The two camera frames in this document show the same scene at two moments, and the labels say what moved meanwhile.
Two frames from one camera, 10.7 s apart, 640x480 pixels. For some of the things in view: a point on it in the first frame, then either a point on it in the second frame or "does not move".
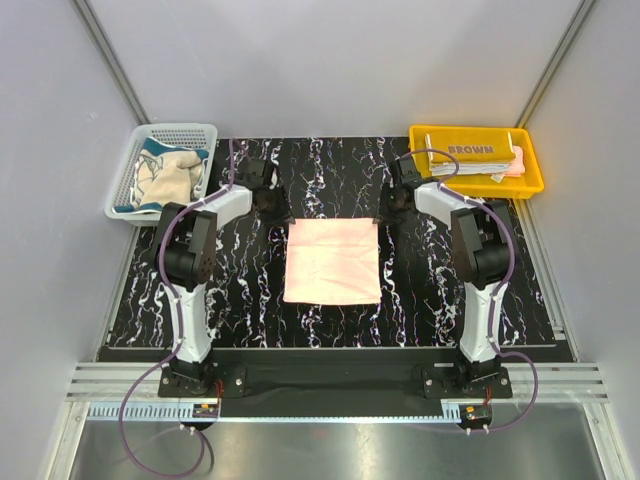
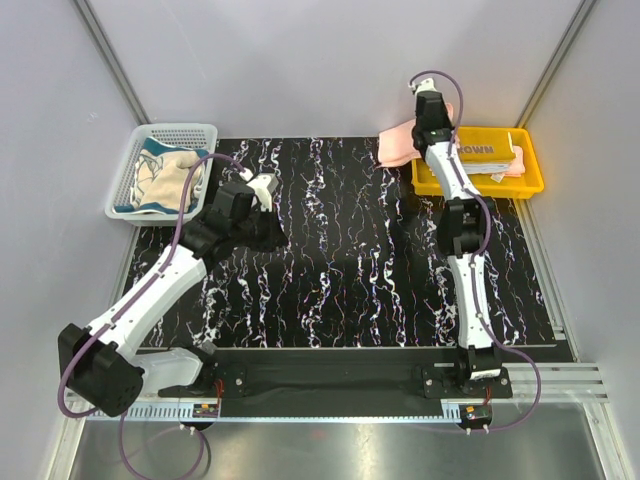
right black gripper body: (389, 210) → (444, 122)
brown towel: (470, 146) does not move
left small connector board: (205, 410) does not move
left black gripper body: (276, 208) → (258, 232)
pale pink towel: (332, 261) → (397, 145)
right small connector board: (475, 416) does not move
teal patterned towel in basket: (165, 174) does not move
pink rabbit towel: (517, 167) does not move
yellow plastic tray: (529, 184) does not move
